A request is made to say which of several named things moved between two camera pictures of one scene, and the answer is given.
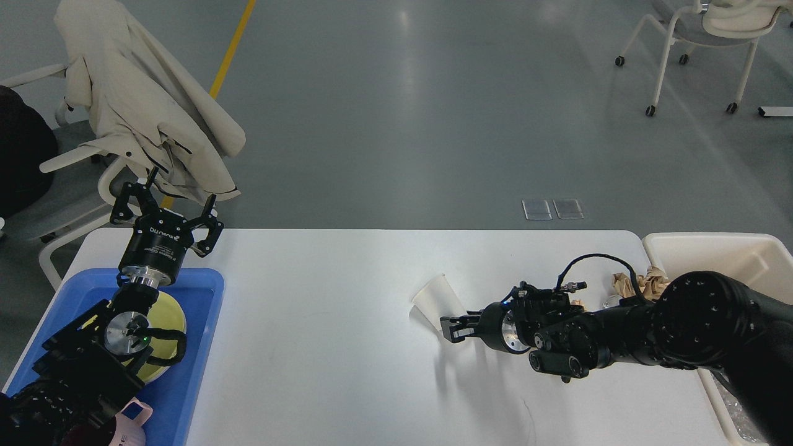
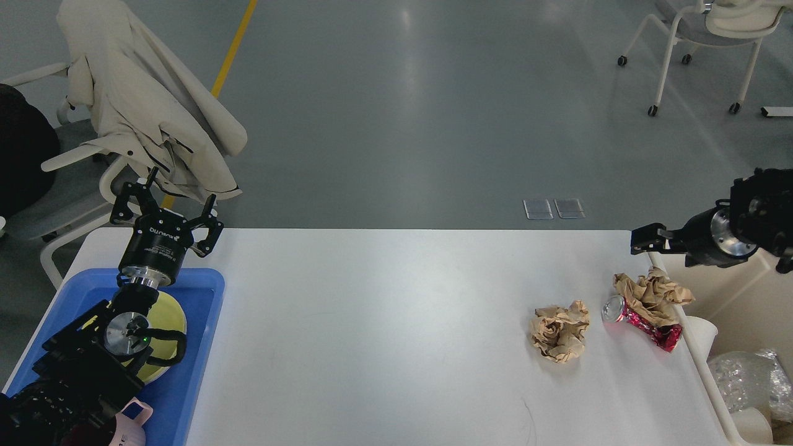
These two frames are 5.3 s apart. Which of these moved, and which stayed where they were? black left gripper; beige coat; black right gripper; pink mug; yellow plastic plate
Moved: black right gripper
Stayed: beige coat; pink mug; black left gripper; yellow plastic plate
